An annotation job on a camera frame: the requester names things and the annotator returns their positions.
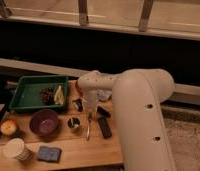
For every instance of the blue grey cloth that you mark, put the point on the blue grey cloth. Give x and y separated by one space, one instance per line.
104 95

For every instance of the green plastic tray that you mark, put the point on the green plastic tray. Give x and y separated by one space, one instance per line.
27 97

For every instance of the white paper cup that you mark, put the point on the white paper cup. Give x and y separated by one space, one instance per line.
16 149

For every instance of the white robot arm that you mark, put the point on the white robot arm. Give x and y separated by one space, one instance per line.
137 95

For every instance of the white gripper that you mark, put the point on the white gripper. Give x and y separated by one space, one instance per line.
90 101

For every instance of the silver metal fork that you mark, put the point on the silver metal fork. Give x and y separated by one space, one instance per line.
88 126

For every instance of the black rectangular block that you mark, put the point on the black rectangular block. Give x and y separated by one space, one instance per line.
104 127

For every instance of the orange bowl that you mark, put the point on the orange bowl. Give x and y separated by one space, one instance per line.
78 88

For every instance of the wooden table board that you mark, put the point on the wooden table board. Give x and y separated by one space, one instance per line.
76 151

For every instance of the purple bowl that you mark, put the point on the purple bowl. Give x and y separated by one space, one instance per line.
44 122

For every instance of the red yellow apple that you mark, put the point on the red yellow apple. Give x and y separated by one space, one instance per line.
9 127

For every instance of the small metal cup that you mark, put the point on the small metal cup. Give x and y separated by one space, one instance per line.
73 123

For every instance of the black handled knife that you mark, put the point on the black handled knife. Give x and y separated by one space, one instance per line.
103 112

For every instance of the dark pine cone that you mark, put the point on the dark pine cone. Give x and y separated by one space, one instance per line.
47 95

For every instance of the blue sponge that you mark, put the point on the blue sponge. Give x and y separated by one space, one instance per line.
49 154

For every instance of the black silver small can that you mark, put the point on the black silver small can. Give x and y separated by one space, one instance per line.
78 104

